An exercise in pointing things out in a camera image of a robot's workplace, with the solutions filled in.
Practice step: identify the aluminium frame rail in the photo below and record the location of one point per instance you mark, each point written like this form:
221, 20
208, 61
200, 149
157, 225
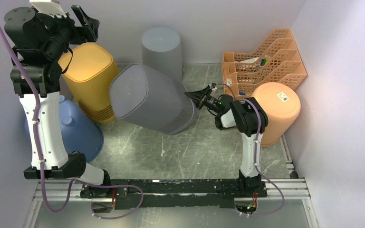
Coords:
281, 192

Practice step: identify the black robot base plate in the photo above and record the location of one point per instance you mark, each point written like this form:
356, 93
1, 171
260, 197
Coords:
176, 193

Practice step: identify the dark grey ribbed bin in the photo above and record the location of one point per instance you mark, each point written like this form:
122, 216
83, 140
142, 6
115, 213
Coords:
143, 96

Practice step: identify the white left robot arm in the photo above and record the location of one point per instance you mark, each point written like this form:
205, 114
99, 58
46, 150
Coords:
30, 85

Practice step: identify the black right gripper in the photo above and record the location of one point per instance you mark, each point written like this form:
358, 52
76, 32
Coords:
200, 98

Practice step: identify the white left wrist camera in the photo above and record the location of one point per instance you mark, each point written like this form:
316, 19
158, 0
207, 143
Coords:
48, 7

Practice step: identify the light grey plastic bin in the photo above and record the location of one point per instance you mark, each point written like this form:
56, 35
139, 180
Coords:
162, 51

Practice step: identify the orange plastic bin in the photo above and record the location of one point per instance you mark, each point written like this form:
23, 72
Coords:
282, 106

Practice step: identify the blue plastic bin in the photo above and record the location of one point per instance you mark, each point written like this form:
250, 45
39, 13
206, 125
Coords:
63, 128

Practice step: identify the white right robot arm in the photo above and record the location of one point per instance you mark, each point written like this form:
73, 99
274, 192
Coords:
250, 120

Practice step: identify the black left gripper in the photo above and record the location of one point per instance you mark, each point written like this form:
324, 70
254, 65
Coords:
91, 24

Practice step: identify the orange plastic file organizer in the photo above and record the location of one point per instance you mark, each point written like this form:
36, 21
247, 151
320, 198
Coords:
276, 59

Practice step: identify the yellow mesh plastic bin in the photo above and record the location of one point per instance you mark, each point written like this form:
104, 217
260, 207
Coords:
90, 72

